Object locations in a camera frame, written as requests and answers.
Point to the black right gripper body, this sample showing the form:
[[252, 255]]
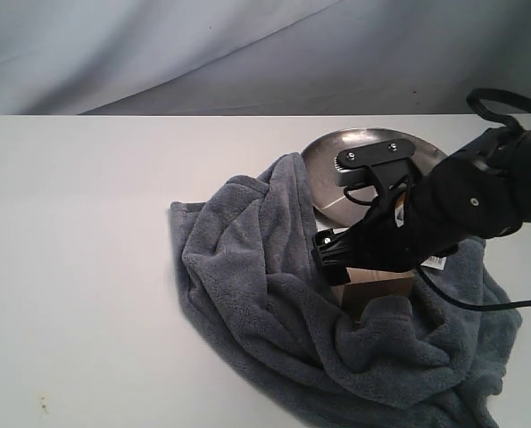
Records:
[[455, 201]]

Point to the wooden cube block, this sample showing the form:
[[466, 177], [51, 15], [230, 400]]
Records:
[[367, 285]]

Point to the grey fleece towel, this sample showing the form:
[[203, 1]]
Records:
[[247, 282]]

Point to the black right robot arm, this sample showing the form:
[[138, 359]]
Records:
[[505, 152]]

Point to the round steel plate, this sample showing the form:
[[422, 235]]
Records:
[[319, 159]]

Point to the white backdrop sheet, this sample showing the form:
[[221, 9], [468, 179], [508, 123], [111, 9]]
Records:
[[258, 57]]

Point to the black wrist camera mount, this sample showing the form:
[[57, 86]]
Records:
[[386, 166]]

